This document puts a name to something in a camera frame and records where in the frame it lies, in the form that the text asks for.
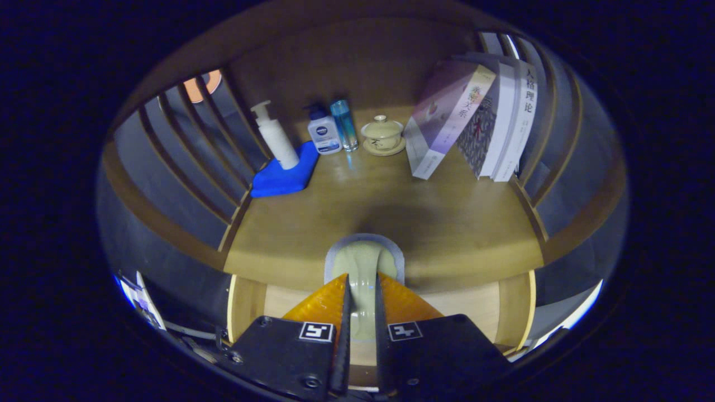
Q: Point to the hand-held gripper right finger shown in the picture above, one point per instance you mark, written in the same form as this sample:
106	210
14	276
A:
382	357

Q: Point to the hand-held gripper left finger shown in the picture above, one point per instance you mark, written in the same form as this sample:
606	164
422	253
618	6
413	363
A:
341	357

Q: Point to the wooden countertop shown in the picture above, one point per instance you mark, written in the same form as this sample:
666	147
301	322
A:
447	223

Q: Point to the wooden cabinet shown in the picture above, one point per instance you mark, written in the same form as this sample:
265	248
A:
346	61

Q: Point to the blue folded cloth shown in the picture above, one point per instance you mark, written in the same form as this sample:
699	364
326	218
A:
279	181

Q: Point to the beige lidded teacup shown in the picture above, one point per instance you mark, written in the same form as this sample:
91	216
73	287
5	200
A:
382	137

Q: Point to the white pump bottle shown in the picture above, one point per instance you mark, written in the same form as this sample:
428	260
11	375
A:
279	145

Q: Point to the white bottle with blue cap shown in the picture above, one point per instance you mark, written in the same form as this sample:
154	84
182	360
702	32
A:
325	137

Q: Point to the slim teal bottle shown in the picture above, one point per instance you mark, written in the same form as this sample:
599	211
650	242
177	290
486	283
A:
345	128

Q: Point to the dark patterned book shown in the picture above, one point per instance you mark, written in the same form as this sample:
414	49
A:
477	139

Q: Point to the purple and white book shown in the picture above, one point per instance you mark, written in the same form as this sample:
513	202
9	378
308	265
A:
441	117

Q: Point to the plain white book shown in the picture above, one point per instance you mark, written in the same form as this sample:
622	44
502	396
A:
503	123

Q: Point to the black backdrop cloth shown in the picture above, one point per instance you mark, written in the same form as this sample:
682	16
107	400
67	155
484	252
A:
151	167

